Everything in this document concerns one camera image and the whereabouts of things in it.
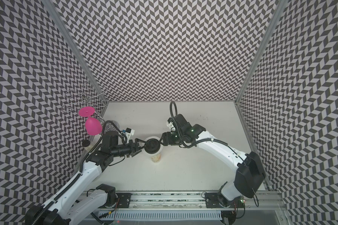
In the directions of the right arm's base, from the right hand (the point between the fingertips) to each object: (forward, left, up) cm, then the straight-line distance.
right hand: (165, 144), depth 76 cm
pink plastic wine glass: (+8, +40, +6) cm, 41 cm away
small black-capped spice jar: (+2, +47, -5) cm, 47 cm away
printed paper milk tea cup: (-5, +6, -7) cm, 10 cm away
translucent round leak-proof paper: (-2, +2, 0) cm, 3 cm away
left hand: (-2, +10, 0) cm, 10 cm away
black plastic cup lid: (-2, +7, +1) cm, 7 cm away
